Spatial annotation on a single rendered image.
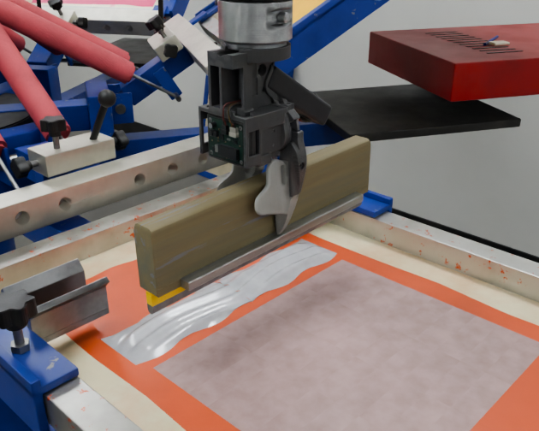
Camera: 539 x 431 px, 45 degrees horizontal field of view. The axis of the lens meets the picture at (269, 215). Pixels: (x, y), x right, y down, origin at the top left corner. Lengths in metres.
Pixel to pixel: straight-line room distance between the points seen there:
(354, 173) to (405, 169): 2.27
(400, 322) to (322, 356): 0.12
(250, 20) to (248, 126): 0.10
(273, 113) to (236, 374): 0.28
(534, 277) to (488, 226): 2.09
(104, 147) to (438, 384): 0.65
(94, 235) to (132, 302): 0.15
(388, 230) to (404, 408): 0.36
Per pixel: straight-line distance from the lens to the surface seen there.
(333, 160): 0.80
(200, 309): 0.82
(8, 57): 1.33
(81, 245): 0.96
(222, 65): 0.64
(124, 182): 1.06
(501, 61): 1.62
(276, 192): 0.70
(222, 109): 0.66
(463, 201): 2.99
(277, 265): 0.91
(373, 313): 0.83
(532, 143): 2.79
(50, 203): 1.00
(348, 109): 1.71
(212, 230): 0.67
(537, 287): 0.90
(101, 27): 1.95
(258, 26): 0.64
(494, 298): 0.90
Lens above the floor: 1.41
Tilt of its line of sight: 25 degrees down
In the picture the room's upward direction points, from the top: straight up
